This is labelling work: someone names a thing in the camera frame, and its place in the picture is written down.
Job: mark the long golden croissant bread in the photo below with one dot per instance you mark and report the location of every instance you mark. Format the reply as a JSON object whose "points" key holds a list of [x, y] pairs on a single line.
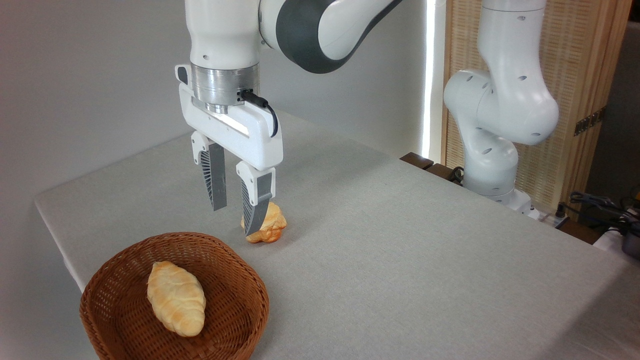
{"points": [[176, 297]]}

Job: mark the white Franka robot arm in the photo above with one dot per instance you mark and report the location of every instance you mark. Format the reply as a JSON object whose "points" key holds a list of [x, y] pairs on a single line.
{"points": [[220, 30]]}

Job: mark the white power strip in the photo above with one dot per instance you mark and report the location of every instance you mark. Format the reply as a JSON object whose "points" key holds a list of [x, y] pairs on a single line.
{"points": [[550, 217]]}

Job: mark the bamboo folding screen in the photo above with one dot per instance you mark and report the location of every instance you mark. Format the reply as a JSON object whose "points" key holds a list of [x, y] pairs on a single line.
{"points": [[575, 50]]}

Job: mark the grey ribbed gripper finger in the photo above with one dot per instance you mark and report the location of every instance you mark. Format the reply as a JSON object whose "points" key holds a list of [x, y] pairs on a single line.
{"points": [[216, 180], [256, 202]]}

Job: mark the small round golden bread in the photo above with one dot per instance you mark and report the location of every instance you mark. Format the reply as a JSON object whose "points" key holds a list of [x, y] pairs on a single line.
{"points": [[276, 224]]}

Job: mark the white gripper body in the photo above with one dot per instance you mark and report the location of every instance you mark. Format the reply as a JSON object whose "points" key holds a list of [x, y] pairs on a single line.
{"points": [[250, 137]]}

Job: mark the brown woven wicker basket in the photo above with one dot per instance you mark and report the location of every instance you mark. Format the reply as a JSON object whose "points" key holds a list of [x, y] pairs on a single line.
{"points": [[235, 300]]}

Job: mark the black screen hinge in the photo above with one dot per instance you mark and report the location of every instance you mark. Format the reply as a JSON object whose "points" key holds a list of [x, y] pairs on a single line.
{"points": [[590, 121]]}

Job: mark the dark brown wooden bench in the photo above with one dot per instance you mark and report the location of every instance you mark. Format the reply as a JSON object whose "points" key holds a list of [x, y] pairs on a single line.
{"points": [[417, 160]]}

